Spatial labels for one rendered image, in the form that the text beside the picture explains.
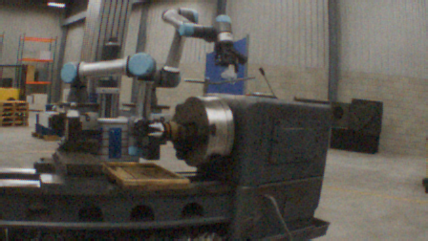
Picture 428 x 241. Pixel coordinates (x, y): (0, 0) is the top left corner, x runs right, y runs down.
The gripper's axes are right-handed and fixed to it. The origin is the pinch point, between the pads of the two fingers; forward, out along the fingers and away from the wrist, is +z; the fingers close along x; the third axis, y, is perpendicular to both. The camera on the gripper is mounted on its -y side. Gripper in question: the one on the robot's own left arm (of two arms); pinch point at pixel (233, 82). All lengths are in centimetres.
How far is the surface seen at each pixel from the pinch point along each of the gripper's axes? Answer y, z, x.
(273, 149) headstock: -13.2, 32.3, 7.6
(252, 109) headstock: 1.3, 16.0, 13.2
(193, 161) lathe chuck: 18.0, 34.4, -10.7
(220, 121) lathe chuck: 12.8, 20.0, 5.3
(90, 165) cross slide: 71, 39, 4
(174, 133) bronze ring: 28.5, 23.0, -6.5
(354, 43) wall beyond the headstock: -856, -377, -476
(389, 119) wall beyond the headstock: -899, -115, -419
